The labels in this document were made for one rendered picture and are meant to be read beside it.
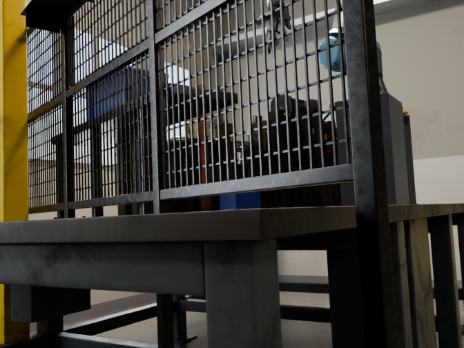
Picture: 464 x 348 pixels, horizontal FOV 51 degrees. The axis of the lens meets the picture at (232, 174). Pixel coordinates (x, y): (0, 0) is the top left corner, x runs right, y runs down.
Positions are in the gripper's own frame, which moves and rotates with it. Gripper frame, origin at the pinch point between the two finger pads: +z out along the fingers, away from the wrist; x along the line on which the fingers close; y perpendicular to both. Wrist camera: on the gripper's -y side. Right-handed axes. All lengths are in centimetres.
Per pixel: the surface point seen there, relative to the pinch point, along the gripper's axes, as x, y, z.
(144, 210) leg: -40, -75, 69
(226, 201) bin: -29, -45, 68
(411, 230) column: -48, 13, 82
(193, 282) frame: -103, -88, 85
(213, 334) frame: -105, -86, 92
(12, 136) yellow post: 46, -103, 30
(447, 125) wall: 107, 236, 2
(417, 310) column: -47, 13, 108
